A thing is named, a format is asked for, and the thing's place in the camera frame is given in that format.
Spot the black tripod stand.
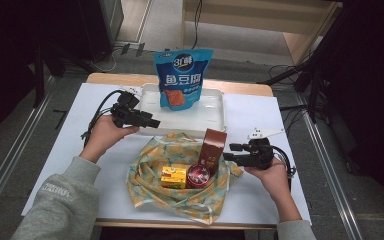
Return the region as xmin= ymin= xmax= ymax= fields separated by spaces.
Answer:
xmin=259 ymin=49 xmax=324 ymax=124

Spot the metal floor rail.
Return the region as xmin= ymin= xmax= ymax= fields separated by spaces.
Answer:
xmin=294 ymin=93 xmax=364 ymax=240
xmin=0 ymin=76 xmax=57 ymax=231

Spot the person's left hand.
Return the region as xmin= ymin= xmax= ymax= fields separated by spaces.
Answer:
xmin=79 ymin=114 xmax=140 ymax=164

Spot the green yellow fruit-print cloth bag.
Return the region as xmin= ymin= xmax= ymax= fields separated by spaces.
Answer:
xmin=126 ymin=132 xmax=245 ymax=226

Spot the dark curtain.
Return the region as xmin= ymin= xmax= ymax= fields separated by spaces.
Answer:
xmin=313 ymin=0 xmax=384 ymax=218
xmin=0 ymin=0 xmax=81 ymax=148

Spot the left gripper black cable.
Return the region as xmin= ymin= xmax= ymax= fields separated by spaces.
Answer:
xmin=80 ymin=89 xmax=124 ymax=148

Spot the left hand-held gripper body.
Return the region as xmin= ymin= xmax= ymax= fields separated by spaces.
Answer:
xmin=111 ymin=88 xmax=144 ymax=128

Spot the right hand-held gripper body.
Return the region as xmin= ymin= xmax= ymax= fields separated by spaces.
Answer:
xmin=246 ymin=127 xmax=285 ymax=170

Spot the brown carton box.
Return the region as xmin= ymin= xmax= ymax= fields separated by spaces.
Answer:
xmin=198 ymin=128 xmax=228 ymax=177

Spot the white floor cable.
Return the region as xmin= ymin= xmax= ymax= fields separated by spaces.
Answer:
xmin=89 ymin=49 xmax=118 ymax=74

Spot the black metal stand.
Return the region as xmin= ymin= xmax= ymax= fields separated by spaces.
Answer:
xmin=29 ymin=39 xmax=94 ymax=108

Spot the dark cabinet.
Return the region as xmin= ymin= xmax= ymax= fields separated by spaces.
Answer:
xmin=76 ymin=0 xmax=125 ymax=63

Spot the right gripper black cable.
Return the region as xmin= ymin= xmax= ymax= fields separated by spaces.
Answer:
xmin=273 ymin=144 xmax=297 ymax=193

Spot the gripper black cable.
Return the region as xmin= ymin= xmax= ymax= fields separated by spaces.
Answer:
xmin=80 ymin=89 xmax=124 ymax=148
xmin=273 ymin=144 xmax=297 ymax=193

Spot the white plastic tray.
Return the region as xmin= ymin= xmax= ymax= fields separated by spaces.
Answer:
xmin=136 ymin=83 xmax=227 ymax=138

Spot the light wooden shelf unit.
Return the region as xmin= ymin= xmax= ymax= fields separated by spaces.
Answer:
xmin=179 ymin=0 xmax=344 ymax=66

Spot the blue snack pouch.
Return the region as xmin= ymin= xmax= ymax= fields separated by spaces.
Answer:
xmin=153 ymin=48 xmax=214 ymax=112

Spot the black hanging cable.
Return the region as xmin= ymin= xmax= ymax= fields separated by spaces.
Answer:
xmin=191 ymin=0 xmax=204 ymax=51

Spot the red round tin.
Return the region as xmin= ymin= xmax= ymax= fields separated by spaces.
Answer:
xmin=186 ymin=163 xmax=212 ymax=189

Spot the person's right hand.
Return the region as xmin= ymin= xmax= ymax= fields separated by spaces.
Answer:
xmin=244 ymin=156 xmax=293 ymax=202

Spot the wooden table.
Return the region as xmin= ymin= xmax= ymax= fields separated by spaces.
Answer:
xmin=79 ymin=72 xmax=278 ymax=231

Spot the white table sheet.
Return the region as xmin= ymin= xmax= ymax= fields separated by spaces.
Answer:
xmin=21 ymin=82 xmax=313 ymax=228

